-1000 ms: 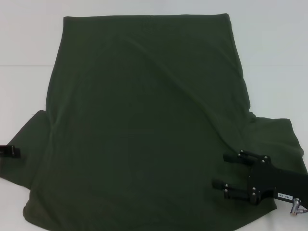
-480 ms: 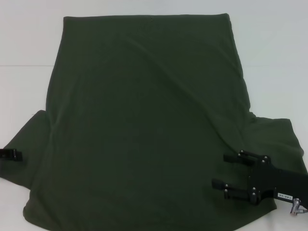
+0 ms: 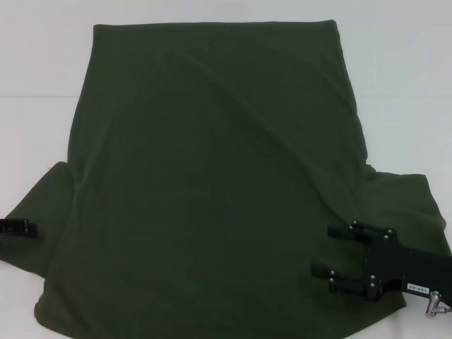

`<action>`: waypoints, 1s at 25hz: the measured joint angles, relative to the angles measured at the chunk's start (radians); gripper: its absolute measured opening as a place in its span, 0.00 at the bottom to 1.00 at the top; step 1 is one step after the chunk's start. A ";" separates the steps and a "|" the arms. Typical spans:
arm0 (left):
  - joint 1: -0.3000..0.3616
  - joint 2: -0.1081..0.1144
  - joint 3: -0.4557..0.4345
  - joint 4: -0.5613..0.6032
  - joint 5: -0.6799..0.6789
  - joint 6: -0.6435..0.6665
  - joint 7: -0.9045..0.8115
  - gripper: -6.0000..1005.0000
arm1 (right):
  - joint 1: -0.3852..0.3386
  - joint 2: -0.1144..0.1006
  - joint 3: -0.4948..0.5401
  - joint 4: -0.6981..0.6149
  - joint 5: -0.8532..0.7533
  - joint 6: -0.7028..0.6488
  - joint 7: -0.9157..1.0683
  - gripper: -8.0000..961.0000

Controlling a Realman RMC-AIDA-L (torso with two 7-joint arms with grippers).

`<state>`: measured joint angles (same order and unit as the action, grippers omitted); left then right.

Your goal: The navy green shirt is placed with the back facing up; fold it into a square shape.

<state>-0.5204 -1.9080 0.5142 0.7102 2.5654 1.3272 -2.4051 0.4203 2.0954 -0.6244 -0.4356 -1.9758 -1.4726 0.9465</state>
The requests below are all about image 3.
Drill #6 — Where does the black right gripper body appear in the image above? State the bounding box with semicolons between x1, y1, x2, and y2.
363;229;452;303

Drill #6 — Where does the right arm connector cable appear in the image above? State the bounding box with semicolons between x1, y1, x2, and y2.
424;290;452;316

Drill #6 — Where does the dark green shirt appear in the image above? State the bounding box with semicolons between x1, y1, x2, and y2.
0;19;452;339

